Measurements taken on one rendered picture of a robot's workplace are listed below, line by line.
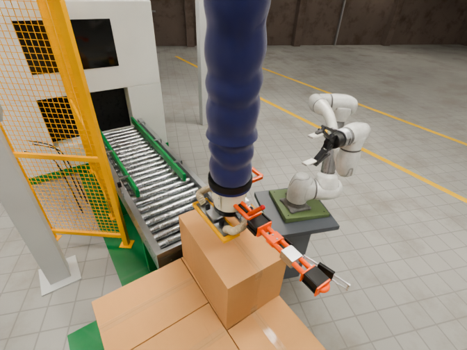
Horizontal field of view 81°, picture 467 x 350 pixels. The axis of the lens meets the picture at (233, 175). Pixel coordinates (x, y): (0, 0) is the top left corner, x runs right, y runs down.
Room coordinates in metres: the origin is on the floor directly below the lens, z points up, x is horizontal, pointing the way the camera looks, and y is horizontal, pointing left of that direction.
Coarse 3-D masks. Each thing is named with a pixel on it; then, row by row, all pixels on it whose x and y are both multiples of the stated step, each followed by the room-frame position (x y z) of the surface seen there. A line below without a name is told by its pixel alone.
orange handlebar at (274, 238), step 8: (256, 176) 1.29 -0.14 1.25; (240, 208) 1.01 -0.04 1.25; (248, 208) 1.02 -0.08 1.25; (248, 216) 0.96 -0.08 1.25; (264, 232) 0.86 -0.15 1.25; (272, 232) 0.87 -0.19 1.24; (272, 240) 0.81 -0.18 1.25; (280, 240) 0.82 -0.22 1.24; (280, 248) 0.77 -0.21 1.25; (296, 264) 0.70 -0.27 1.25; (304, 264) 0.70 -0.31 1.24; (328, 288) 0.60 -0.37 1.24
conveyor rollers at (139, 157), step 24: (120, 144) 2.84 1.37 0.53; (144, 144) 2.84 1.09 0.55; (144, 168) 2.37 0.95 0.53; (168, 168) 2.36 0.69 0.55; (144, 192) 1.95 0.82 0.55; (168, 192) 1.97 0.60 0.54; (192, 192) 2.00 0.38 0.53; (144, 216) 1.64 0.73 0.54; (168, 216) 1.67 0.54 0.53; (168, 240) 1.39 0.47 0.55
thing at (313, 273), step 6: (306, 270) 0.66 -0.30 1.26; (312, 270) 0.66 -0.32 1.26; (318, 270) 0.66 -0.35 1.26; (300, 276) 0.65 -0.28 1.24; (306, 276) 0.63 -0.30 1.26; (312, 276) 0.63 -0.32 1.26; (318, 276) 0.63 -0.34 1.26; (324, 276) 0.63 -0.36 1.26; (306, 282) 0.63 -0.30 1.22; (312, 282) 0.61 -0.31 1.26; (318, 282) 0.61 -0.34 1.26; (324, 282) 0.61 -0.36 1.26; (312, 288) 0.61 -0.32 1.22; (318, 288) 0.58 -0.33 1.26
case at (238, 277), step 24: (192, 216) 1.26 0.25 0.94; (192, 240) 1.09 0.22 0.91; (216, 240) 1.06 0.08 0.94; (240, 240) 1.07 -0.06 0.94; (264, 240) 1.08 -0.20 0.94; (192, 264) 1.11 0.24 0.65; (216, 264) 0.90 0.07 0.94; (240, 264) 0.91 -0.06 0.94; (264, 264) 0.92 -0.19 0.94; (216, 288) 0.85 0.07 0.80; (240, 288) 0.81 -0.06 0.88; (264, 288) 0.90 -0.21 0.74; (240, 312) 0.82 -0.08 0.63
